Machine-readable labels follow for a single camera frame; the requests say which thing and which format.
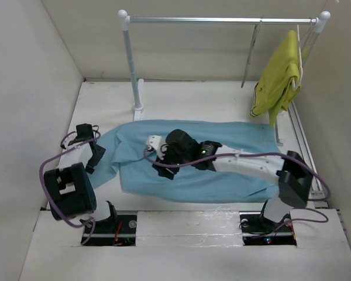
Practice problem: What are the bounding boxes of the yellow-green garment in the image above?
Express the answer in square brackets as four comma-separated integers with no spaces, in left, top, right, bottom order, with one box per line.
[250,30,301,127]

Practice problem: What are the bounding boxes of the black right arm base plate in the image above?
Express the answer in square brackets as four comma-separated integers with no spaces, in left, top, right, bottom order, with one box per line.
[239,211,297,246]

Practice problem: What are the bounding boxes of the silver and white clothes rack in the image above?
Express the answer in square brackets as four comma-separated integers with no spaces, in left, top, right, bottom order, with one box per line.
[117,9,332,146]

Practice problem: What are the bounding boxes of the light blue trousers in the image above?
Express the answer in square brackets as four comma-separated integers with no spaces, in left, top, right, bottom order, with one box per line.
[91,119,281,204]

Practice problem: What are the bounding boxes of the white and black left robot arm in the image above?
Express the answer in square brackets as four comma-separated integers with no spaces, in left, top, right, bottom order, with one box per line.
[43,124,119,232]

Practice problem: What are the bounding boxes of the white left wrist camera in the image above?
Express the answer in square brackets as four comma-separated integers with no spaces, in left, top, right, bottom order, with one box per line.
[146,135,166,154]

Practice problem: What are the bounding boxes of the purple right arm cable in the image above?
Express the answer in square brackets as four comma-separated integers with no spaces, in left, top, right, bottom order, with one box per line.
[143,146,332,239]

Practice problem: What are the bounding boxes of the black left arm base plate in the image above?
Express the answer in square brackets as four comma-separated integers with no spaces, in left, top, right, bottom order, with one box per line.
[84,212,137,247]

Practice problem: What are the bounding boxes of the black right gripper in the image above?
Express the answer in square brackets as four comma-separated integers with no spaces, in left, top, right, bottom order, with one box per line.
[152,142,191,179]

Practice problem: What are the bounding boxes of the silver metal hanger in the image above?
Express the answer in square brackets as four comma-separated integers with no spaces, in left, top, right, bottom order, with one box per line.
[240,23,261,88]

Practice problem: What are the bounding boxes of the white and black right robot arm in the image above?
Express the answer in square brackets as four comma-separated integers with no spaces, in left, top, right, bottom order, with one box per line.
[144,129,314,231]

